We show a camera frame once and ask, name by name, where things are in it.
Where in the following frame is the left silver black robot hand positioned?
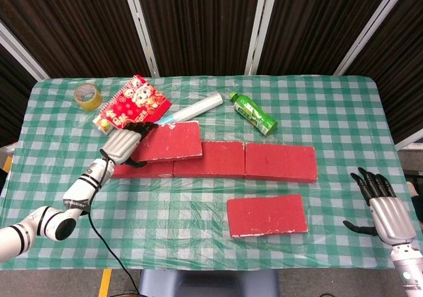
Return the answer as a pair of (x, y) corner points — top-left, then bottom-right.
(100, 120), (159, 169)

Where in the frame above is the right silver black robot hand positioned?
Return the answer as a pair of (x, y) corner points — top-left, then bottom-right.
(342, 167), (418, 245)

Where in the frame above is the red brick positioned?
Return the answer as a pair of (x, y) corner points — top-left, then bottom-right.
(111, 159), (175, 179)
(131, 120), (204, 164)
(244, 142), (319, 183)
(226, 193), (309, 239)
(172, 141), (246, 179)

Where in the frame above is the red brick front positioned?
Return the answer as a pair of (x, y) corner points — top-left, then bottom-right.
(226, 193), (309, 239)

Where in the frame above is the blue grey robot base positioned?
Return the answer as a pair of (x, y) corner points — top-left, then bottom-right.
(137, 269), (280, 297)

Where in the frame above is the small clear fruit print box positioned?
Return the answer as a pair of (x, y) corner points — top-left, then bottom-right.
(92, 115), (115, 135)

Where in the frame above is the red spiral desk calendar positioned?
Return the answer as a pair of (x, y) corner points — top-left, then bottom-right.
(98, 74), (173, 133)

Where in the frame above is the yellowish packing tape roll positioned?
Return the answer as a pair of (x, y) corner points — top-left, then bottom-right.
(73, 83), (102, 112)

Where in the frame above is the green white checked tablecloth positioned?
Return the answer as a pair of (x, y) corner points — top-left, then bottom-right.
(0, 74), (423, 271)

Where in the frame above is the clear plastic bag roll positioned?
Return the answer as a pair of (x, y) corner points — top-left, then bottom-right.
(154, 91), (223, 126)

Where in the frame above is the dark ribbed screen panel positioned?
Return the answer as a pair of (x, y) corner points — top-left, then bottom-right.
(0, 0), (149, 79)
(260, 0), (397, 76)
(345, 0), (423, 142)
(0, 42), (37, 146)
(135, 0), (264, 77)

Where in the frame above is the green drink bottle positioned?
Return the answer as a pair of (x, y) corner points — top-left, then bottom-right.
(229, 91), (278, 135)

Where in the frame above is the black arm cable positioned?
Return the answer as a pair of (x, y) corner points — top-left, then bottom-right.
(86, 148), (141, 297)

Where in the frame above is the white screen frame post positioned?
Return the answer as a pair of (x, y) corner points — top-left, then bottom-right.
(0, 21), (50, 81)
(245, 0), (280, 76)
(120, 0), (160, 77)
(332, 0), (410, 76)

